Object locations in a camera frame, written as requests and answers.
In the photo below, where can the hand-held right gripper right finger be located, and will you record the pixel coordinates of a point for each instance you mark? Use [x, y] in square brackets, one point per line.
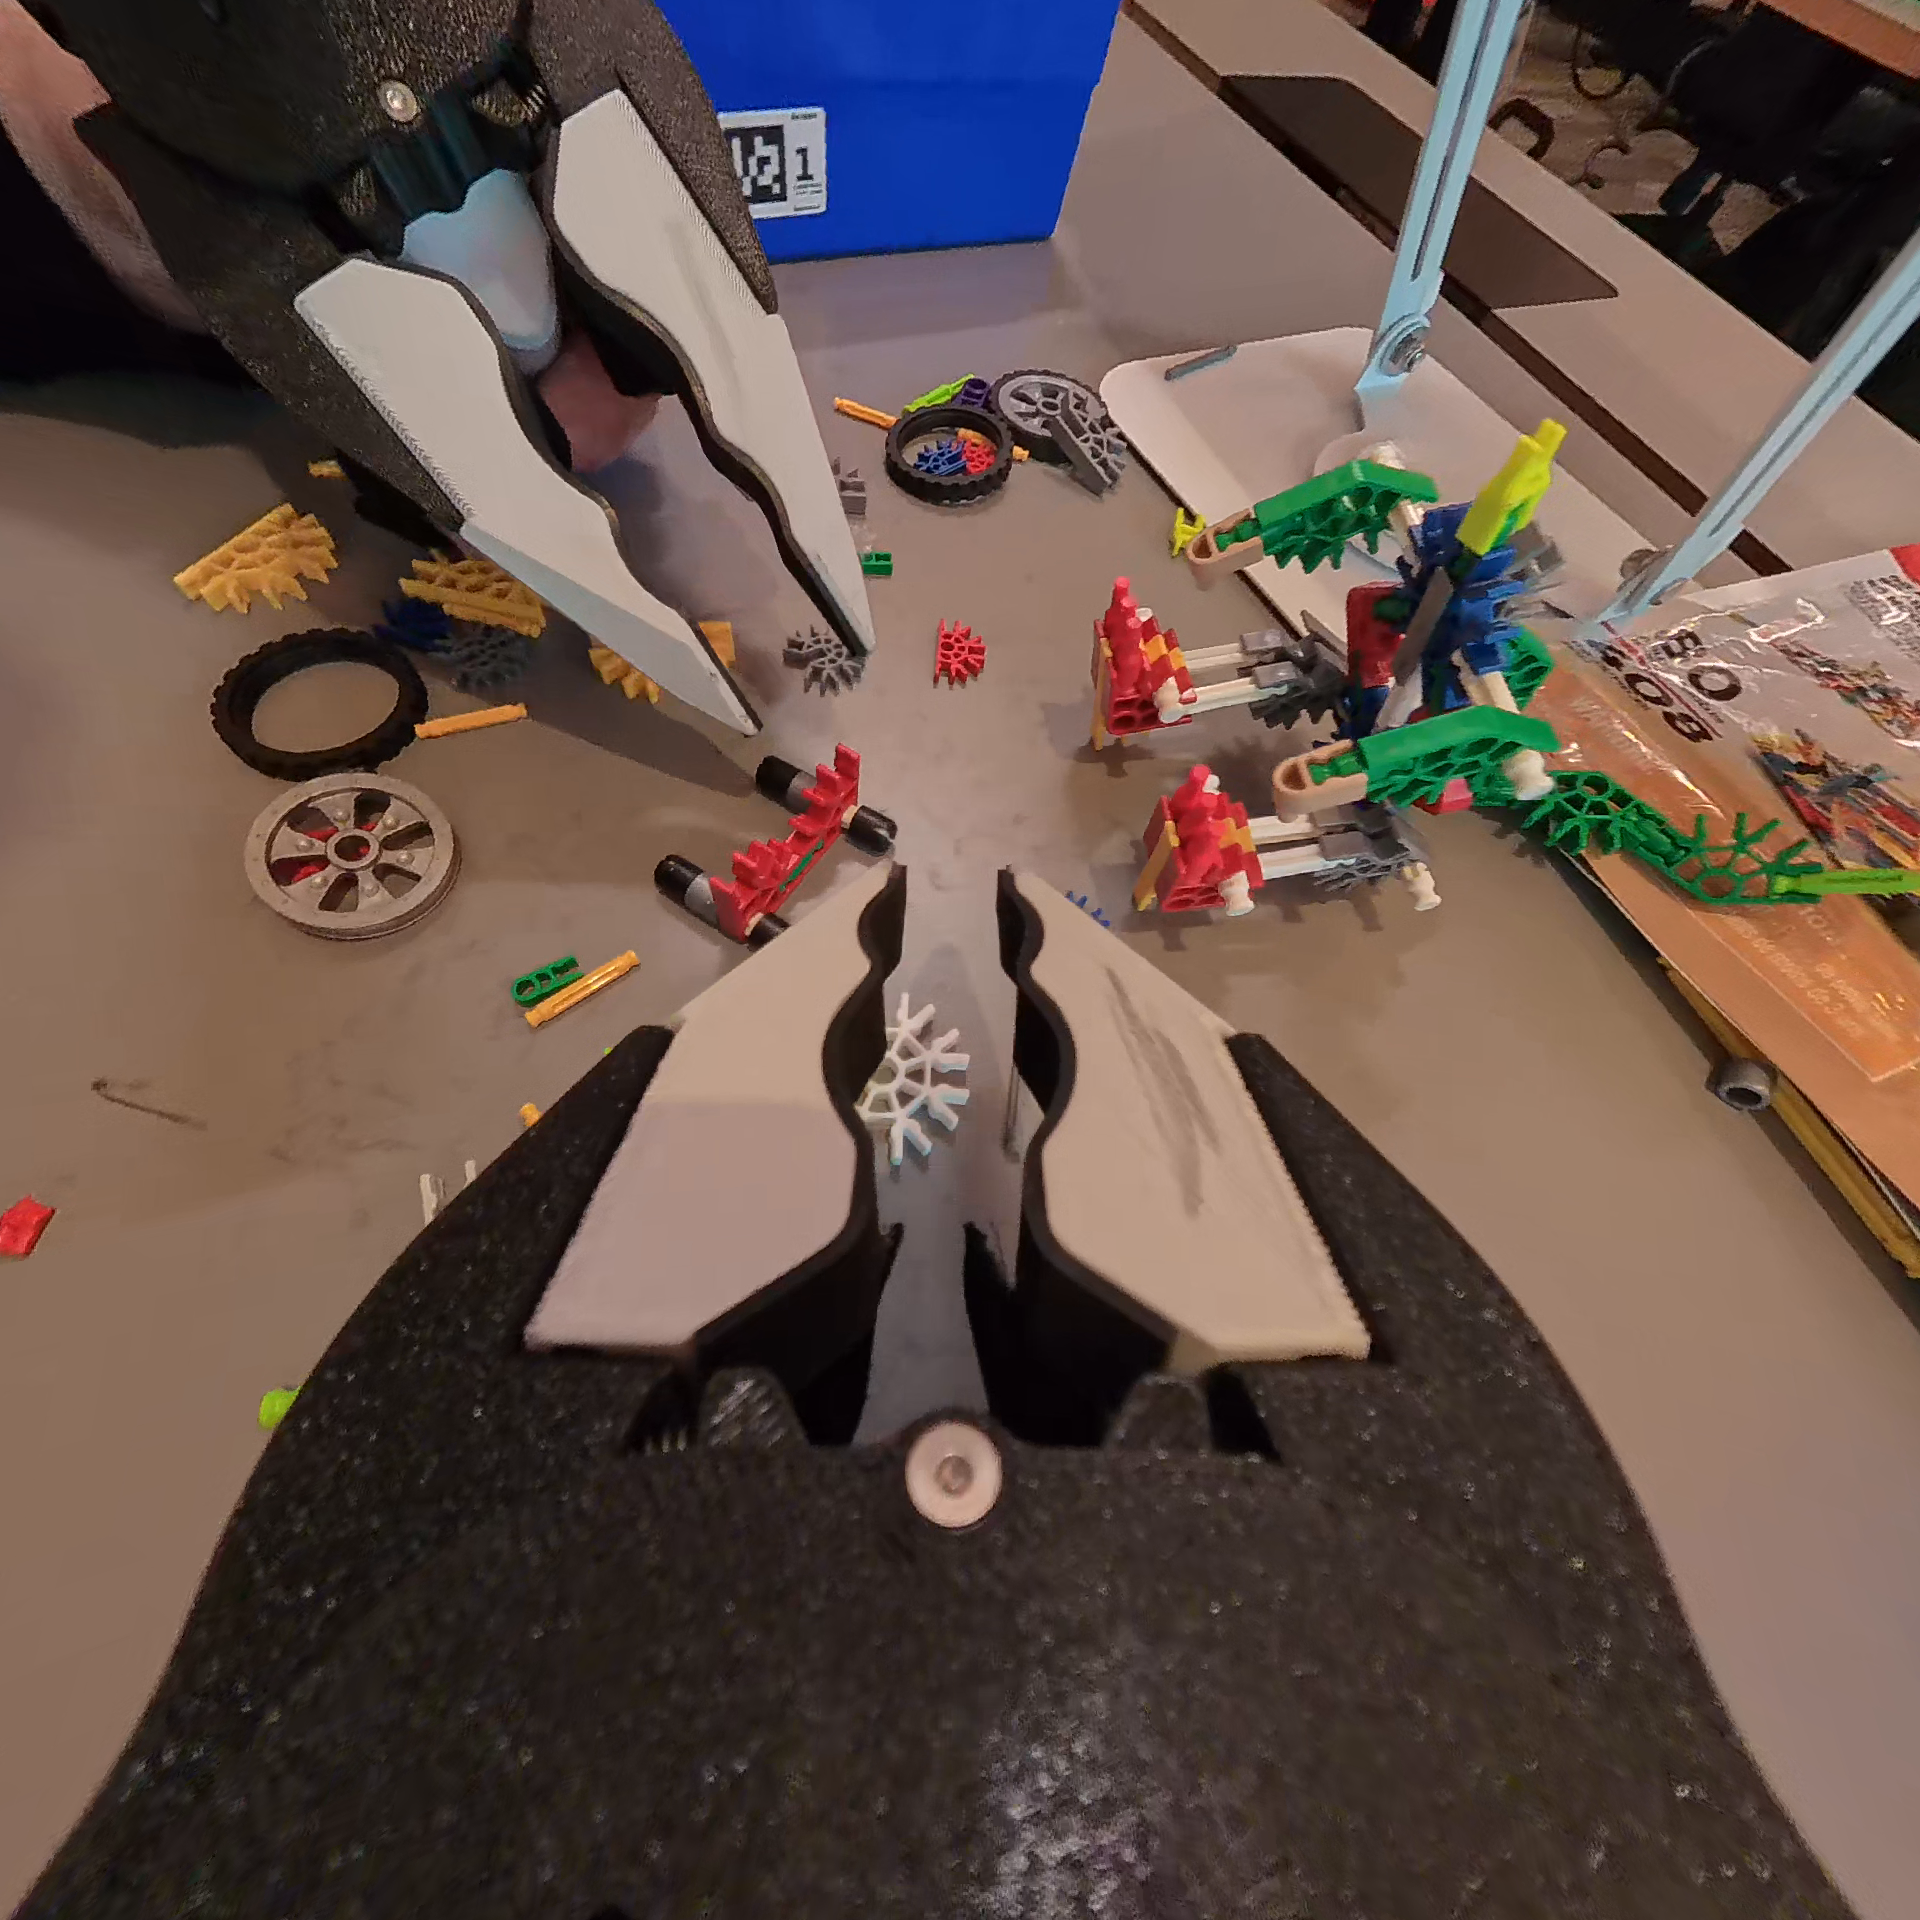
[1184, 1185]

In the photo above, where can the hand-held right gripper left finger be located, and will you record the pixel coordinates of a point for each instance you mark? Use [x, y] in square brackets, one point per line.
[704, 1185]

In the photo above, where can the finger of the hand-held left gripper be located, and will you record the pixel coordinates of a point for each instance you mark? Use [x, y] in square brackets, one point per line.
[450, 405]
[704, 300]

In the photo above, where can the small grey spacer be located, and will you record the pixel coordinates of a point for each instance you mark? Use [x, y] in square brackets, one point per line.
[703, 897]
[1742, 1083]

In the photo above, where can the yellow snowflake connector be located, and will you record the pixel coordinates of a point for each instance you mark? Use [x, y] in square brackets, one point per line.
[639, 669]

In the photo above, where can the red toothed connector assembly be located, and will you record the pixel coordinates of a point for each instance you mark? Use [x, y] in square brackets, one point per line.
[788, 849]

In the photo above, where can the person's left hand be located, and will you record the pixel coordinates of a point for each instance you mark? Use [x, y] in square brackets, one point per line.
[61, 194]

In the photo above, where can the yellow half-round connector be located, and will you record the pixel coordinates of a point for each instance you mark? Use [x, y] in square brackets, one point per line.
[473, 593]

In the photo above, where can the thin dark grey rod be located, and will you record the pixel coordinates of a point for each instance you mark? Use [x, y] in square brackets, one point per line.
[1013, 1102]

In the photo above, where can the blue half-round connector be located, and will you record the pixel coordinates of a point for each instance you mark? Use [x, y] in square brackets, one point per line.
[404, 627]
[930, 454]

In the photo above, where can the white snowflake connector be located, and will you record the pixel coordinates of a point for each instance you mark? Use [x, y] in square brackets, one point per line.
[914, 1080]

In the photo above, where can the grey half-round connector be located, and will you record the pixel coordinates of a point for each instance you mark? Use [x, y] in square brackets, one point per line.
[850, 491]

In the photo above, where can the yellow fan connector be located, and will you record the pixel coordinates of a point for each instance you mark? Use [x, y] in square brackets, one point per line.
[254, 562]

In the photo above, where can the light green rod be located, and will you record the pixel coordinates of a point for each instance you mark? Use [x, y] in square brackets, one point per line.
[939, 397]
[278, 1406]

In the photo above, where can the black rubber tyre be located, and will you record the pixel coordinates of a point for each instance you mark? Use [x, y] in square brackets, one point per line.
[901, 472]
[232, 713]

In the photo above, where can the light grey wedge connector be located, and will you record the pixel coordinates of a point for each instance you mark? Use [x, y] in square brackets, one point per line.
[435, 1193]

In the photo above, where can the small blue connector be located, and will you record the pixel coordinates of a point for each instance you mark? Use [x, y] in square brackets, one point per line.
[1089, 906]

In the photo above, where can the blue bin with tag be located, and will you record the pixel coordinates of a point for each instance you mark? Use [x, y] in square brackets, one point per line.
[930, 105]

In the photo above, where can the colourful construction toy model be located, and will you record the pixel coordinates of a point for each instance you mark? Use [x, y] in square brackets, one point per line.
[1200, 854]

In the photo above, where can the grey spoked wheel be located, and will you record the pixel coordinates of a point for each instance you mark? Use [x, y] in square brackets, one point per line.
[270, 862]
[1035, 402]

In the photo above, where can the dark grey snowflake connector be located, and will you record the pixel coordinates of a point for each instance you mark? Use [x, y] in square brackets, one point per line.
[822, 660]

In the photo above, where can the black and silver tube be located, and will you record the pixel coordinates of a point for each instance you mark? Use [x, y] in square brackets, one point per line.
[781, 781]

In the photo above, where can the long grey fan connector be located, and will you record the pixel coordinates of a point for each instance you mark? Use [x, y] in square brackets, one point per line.
[1092, 451]

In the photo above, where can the red half-round connector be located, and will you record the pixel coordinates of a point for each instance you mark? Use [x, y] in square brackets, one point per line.
[961, 651]

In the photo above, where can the white stand base board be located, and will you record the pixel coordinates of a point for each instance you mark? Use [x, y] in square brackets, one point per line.
[1274, 399]

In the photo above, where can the orange cardboard toy box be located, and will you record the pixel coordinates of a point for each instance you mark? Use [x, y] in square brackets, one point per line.
[1770, 960]

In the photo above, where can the tiny red connector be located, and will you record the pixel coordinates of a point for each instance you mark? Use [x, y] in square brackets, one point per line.
[22, 1226]

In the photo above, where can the black flat panel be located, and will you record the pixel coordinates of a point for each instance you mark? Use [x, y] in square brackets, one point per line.
[1425, 211]

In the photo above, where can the clear plastic parts bag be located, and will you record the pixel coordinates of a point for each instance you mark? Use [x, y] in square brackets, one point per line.
[1770, 660]

